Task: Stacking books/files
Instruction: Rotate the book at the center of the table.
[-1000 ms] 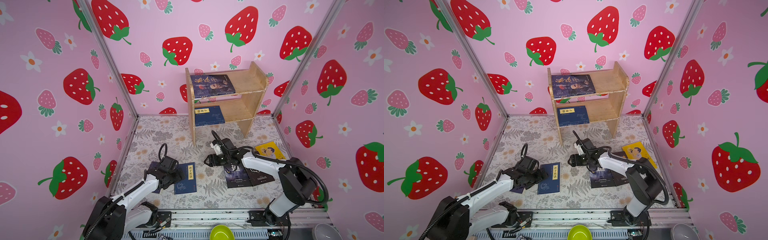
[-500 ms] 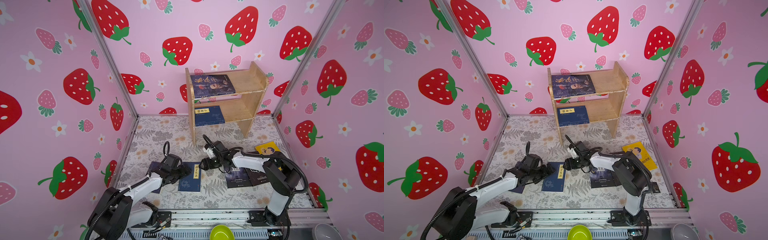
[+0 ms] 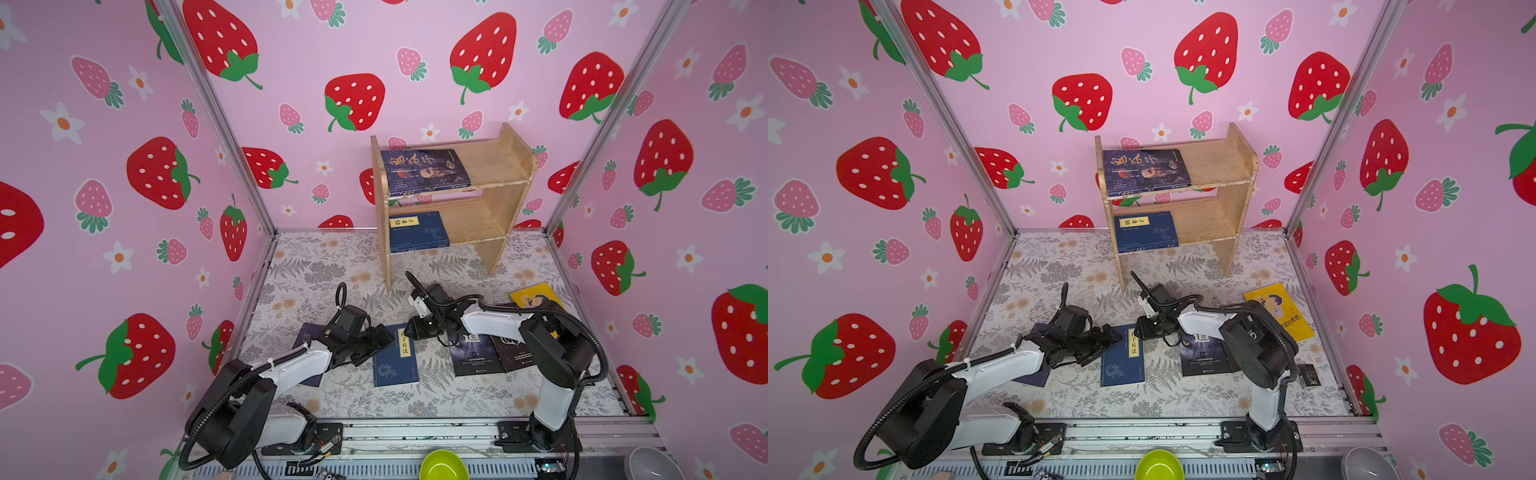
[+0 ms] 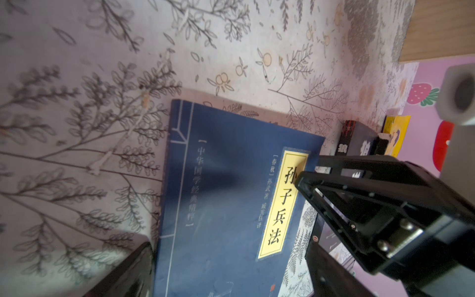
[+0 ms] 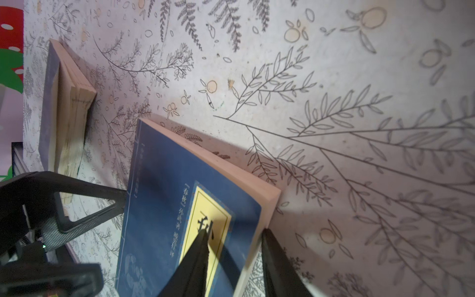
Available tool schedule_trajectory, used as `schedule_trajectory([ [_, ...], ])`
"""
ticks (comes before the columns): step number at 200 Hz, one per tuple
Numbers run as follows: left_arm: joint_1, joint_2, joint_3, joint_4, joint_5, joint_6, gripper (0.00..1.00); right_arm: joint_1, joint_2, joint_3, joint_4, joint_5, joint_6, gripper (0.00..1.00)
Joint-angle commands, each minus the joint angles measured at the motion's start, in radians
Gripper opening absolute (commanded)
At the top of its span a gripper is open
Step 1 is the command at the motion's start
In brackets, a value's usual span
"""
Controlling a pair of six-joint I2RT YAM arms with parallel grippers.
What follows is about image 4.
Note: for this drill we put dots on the black wolf cover book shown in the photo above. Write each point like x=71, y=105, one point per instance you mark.
x=356, y=139

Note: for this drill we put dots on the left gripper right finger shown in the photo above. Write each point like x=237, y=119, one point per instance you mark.
x=329, y=278

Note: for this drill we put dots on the wooden two-tier shelf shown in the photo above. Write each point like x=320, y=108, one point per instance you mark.
x=440, y=29

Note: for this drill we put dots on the blue book yellow label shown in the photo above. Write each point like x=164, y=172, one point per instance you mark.
x=231, y=213

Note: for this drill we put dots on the yellow cartoon cover book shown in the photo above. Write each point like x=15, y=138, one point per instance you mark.
x=396, y=127

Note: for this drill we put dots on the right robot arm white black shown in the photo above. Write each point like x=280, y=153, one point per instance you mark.
x=458, y=170

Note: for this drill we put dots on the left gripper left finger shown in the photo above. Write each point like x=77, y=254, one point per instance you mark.
x=132, y=278

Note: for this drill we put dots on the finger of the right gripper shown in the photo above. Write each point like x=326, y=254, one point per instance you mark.
x=394, y=217

